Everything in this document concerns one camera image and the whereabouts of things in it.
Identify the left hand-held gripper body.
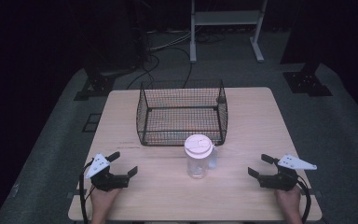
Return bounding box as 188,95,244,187
84,152,131,192

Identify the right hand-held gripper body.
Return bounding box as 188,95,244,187
258,153,318,192

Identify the person's left hand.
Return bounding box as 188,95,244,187
89,187,122,219

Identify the person's right hand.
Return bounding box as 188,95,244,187
274,185,303,217

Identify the clear plastic jug white lid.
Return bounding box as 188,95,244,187
183,133,219,180

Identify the black stand base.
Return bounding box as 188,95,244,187
282,61,334,98
73,60,117,102

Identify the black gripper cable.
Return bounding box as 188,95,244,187
78,158,95,224
296,175,312,224

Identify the black floor frame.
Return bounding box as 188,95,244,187
81,112,103,133

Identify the black wire mesh basket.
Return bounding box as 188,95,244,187
135,78,229,147

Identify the black floor cable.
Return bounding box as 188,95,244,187
126,46,194,91

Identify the white floor cable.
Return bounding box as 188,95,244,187
148,29,194,52

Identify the white metal stand frame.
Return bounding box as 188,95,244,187
189,0,269,64

